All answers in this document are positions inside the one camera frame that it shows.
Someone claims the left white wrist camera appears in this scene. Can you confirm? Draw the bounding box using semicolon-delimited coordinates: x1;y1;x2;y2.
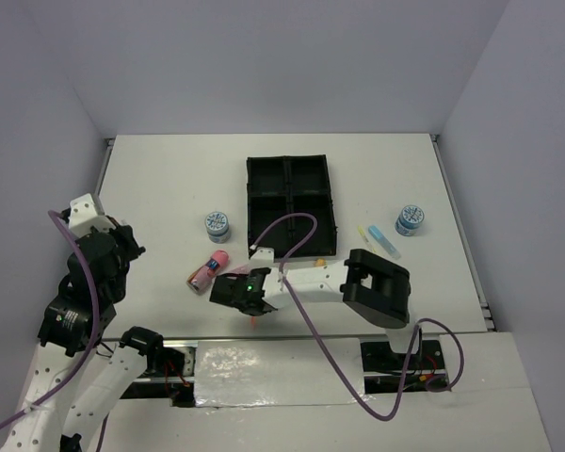
61;193;120;238

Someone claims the blue-lidded jar right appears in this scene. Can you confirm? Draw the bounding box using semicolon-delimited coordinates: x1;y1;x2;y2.
395;204;425;236

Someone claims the blue-lidded jar left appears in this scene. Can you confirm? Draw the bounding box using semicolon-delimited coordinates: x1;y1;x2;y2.
204;211;231;244

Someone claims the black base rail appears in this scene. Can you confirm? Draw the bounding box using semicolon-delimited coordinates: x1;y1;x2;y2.
121;338;449;409

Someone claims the blue-lidded jar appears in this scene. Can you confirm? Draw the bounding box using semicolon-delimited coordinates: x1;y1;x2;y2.
204;211;231;244
395;204;425;236

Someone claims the silver tape sheet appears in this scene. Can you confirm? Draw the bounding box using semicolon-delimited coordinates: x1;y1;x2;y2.
194;339;355;408

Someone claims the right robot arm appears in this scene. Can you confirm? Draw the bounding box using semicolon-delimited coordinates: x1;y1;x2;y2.
209;246;424;368

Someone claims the yellow thin pen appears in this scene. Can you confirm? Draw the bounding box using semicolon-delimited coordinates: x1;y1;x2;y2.
357;225;376;253

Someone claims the blue-capped highlighter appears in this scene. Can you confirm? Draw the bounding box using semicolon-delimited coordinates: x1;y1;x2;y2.
368;225;401;259

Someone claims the pink-capped marker bottle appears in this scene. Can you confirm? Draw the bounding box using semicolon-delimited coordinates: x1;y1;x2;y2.
186;250;229;294

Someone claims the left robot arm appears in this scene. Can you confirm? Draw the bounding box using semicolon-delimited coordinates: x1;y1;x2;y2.
0;225;178;451

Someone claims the purple highlighter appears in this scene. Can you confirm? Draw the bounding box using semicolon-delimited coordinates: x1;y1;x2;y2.
228;264;250;275

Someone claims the black four-compartment organizer tray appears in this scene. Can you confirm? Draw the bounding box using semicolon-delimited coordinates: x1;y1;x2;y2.
246;154;337;258

